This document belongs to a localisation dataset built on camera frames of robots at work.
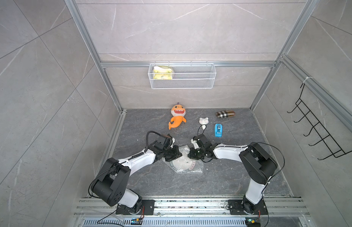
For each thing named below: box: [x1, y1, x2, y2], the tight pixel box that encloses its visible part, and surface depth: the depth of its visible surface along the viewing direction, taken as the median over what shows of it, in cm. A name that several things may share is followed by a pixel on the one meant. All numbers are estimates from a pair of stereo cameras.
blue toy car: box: [214, 123, 223, 138], surface depth 106 cm
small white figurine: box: [198, 117, 210, 130], surface depth 109 cm
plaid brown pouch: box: [215, 110, 236, 119], surface depth 116 cm
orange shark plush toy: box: [168, 102, 187, 131], surface depth 110 cm
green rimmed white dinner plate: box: [169, 148, 198, 173], surface depth 89 cm
